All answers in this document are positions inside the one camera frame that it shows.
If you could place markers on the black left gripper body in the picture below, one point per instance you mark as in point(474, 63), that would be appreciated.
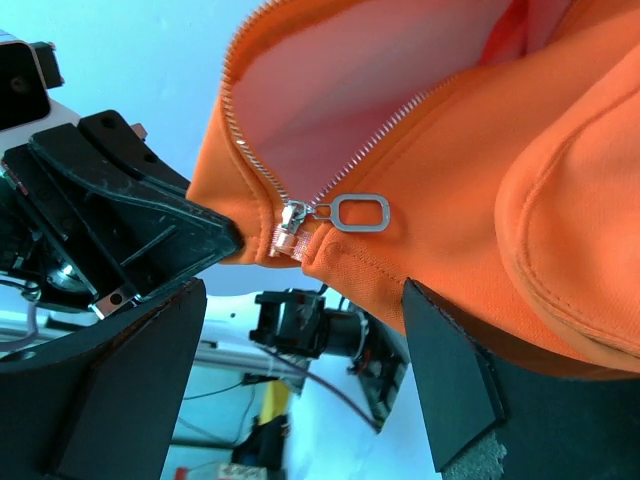
point(45, 243)

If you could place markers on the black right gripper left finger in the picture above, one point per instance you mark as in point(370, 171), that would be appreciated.
point(102, 403)

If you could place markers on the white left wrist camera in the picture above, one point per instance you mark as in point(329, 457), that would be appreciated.
point(28, 72)

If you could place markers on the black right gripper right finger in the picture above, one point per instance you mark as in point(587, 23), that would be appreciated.
point(487, 418)

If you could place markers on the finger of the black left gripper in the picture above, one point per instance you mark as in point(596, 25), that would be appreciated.
point(135, 205)

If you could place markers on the orange jacket with pink lining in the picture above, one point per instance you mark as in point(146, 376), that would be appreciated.
point(488, 150)

